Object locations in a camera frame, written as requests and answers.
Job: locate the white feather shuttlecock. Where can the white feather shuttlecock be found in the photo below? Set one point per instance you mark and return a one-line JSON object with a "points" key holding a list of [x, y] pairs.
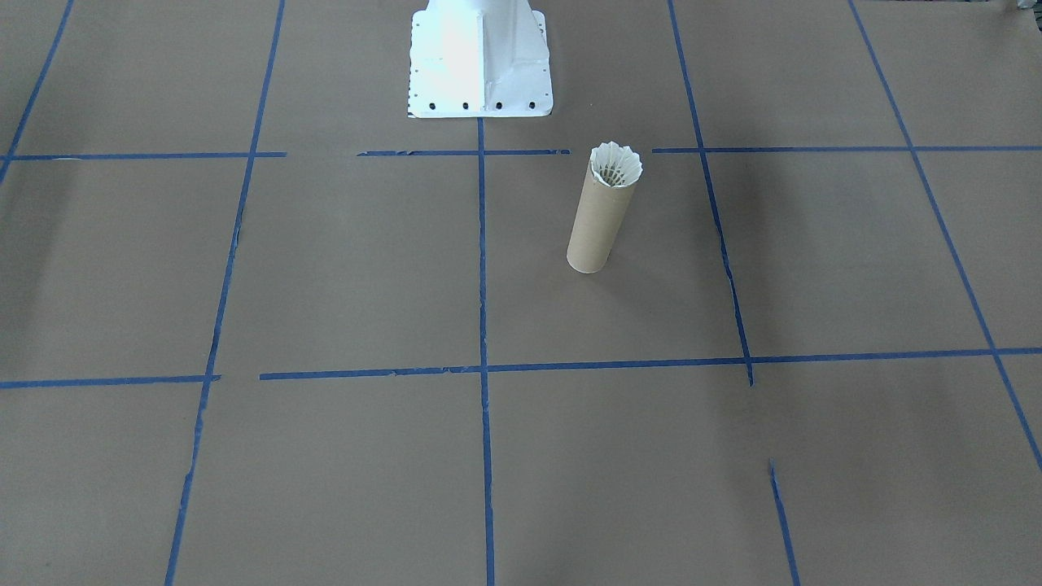
{"points": [[615, 164]]}

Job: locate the brown cardboard tube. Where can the brown cardboard tube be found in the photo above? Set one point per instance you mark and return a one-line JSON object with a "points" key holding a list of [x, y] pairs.
{"points": [[598, 228]]}

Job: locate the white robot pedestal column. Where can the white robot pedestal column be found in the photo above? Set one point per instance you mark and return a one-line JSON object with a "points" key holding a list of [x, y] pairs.
{"points": [[480, 57]]}

